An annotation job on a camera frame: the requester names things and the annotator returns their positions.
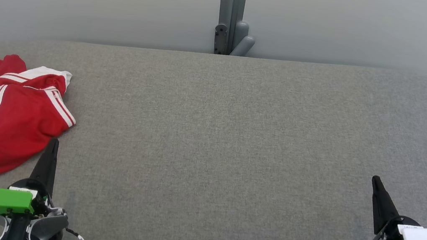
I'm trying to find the grey metal post bracket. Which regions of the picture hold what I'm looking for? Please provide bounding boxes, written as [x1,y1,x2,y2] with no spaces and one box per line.
[210,0,262,60]

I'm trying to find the red basketball jersey white sleeves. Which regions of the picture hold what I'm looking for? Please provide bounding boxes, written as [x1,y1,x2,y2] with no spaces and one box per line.
[0,60,84,237]

